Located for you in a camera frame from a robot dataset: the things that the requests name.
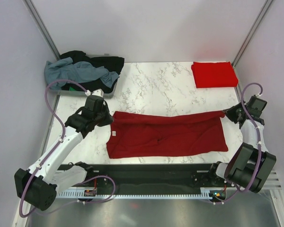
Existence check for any grey plastic laundry bin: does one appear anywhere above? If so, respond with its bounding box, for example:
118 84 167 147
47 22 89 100
51 51 124 98

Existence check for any aluminium frame rail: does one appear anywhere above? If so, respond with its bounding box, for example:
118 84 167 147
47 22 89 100
262 170 282 190

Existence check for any black t shirt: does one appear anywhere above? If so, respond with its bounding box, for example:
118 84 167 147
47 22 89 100
59 50 125 93

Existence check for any corner aluminium post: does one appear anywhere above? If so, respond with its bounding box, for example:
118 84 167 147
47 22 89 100
23 0 60 60
231 0 275 68

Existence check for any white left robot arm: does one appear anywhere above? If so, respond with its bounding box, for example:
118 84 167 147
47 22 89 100
14 89 113 211

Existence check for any right corner aluminium post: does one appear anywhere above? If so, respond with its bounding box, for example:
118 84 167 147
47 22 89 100
231 0 275 68

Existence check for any blue grey t shirt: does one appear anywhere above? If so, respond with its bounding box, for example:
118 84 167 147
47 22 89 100
44 57 119 90

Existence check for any white slotted cable duct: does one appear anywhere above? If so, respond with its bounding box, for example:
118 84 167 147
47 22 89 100
56 187 226 200

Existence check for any folded bright red t shirt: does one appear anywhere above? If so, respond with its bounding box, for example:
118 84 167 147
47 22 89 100
191 62 239 88

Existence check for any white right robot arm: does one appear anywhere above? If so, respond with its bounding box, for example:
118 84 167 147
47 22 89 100
207 96 276 193

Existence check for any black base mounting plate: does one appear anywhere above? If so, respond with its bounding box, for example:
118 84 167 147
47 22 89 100
56 162 237 196

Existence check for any dark red t shirt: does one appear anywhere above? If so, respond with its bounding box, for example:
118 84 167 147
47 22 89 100
106 111 228 159

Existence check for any left corner aluminium post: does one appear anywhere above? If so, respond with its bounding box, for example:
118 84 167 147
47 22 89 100
23 0 60 60

